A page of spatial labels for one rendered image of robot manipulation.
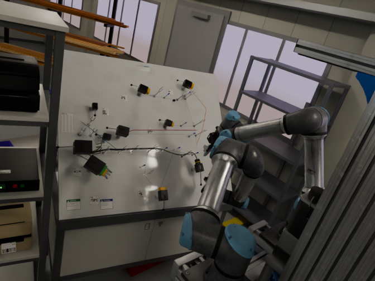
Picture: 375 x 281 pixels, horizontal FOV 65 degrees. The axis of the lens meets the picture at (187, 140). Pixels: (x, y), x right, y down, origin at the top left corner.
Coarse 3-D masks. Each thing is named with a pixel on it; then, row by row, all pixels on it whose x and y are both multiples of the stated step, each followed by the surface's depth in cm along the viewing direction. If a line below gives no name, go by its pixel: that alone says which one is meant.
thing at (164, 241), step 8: (184, 216) 204; (160, 224) 196; (168, 224) 201; (176, 224) 204; (152, 232) 198; (160, 232) 201; (168, 232) 205; (176, 232) 209; (152, 240) 201; (160, 240) 205; (168, 240) 208; (176, 240) 212; (152, 248) 205; (160, 248) 208; (168, 248) 212; (176, 248) 217; (184, 248) 221; (152, 256) 209; (160, 256) 213
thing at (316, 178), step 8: (320, 112) 133; (328, 120) 139; (320, 128) 135; (304, 136) 139; (312, 136) 136; (320, 136) 136; (304, 144) 143; (312, 144) 138; (320, 144) 138; (304, 152) 144; (312, 152) 139; (320, 152) 138; (312, 160) 139; (320, 160) 139; (312, 168) 140; (320, 168) 140; (312, 176) 140; (320, 176) 140; (312, 184) 141; (320, 184) 141; (304, 192) 143
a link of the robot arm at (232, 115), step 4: (228, 112) 165; (232, 112) 165; (236, 112) 167; (228, 116) 165; (232, 116) 163; (236, 116) 164; (224, 120) 168; (228, 120) 165; (232, 120) 164; (236, 120) 164; (220, 124) 172; (224, 124) 168; (228, 124) 166; (232, 124) 165; (224, 128) 169; (228, 128) 168
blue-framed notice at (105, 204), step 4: (100, 200) 170; (104, 200) 171; (108, 200) 172; (112, 200) 173; (100, 204) 169; (104, 204) 171; (108, 204) 172; (112, 204) 173; (100, 208) 169; (104, 208) 170; (108, 208) 171; (112, 208) 172
